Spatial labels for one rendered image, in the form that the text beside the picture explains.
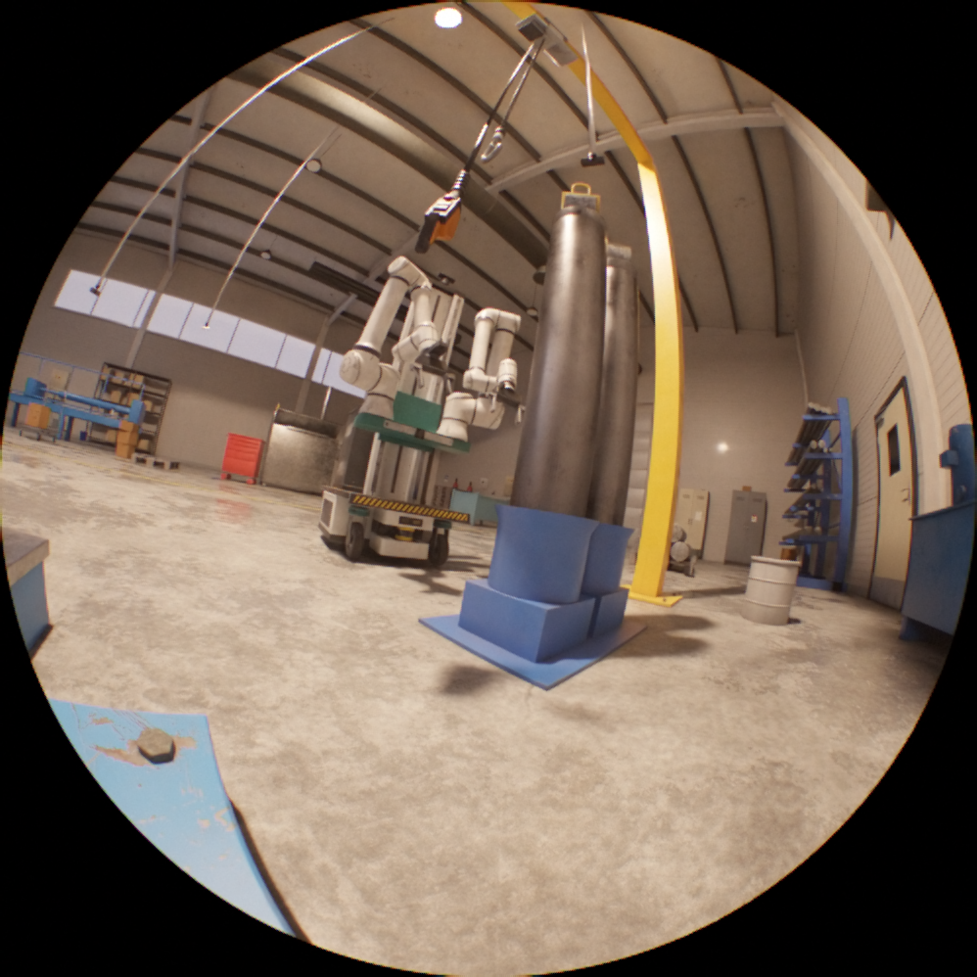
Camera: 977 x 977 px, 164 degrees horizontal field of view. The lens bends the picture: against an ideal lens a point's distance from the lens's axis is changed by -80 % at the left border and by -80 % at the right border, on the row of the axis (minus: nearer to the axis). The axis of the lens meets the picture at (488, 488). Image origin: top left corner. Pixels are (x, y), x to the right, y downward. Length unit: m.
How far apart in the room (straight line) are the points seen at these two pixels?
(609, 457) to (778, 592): 1.22
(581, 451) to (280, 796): 0.89
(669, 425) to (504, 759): 1.95
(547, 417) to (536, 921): 0.93
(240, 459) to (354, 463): 5.32
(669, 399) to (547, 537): 1.56
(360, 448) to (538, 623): 1.57
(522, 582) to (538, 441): 0.36
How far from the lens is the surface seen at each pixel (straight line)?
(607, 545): 1.12
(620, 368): 1.27
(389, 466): 2.01
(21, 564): 0.66
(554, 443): 0.87
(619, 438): 1.18
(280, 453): 7.83
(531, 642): 0.83
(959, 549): 1.89
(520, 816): 0.46
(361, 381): 1.72
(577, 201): 1.49
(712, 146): 7.69
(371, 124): 6.31
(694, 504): 9.68
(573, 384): 0.92
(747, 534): 9.57
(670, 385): 2.25
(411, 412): 1.99
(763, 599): 1.94
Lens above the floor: 0.34
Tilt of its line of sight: 4 degrees up
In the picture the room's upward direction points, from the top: 10 degrees clockwise
